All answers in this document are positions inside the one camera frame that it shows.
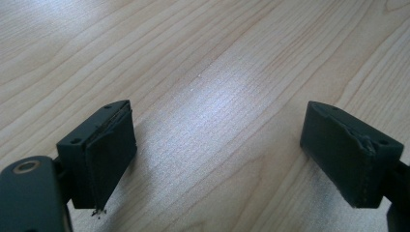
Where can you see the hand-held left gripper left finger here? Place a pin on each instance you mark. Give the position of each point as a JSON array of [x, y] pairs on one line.
[[106, 161]]

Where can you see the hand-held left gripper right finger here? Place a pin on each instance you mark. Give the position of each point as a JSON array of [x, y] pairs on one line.
[[348, 154]]

